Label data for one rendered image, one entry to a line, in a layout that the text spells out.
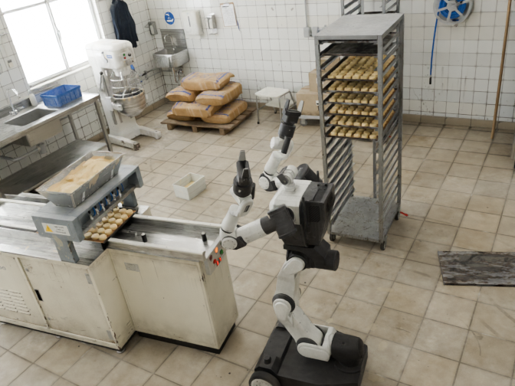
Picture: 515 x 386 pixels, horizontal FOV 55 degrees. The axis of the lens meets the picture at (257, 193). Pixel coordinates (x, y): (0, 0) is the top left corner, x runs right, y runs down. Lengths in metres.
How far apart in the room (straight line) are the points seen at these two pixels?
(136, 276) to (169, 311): 0.33
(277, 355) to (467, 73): 4.30
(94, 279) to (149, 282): 0.34
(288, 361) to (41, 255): 1.76
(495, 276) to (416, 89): 3.12
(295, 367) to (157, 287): 1.03
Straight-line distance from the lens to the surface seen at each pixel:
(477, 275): 4.21
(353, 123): 3.92
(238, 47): 7.55
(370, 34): 3.57
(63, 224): 3.24
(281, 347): 3.36
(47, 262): 3.60
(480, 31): 6.33
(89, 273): 3.39
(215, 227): 3.26
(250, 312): 3.90
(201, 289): 3.22
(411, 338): 3.67
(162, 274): 3.31
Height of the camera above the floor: 2.65
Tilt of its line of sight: 30 degrees down
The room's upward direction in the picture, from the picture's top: 8 degrees counter-clockwise
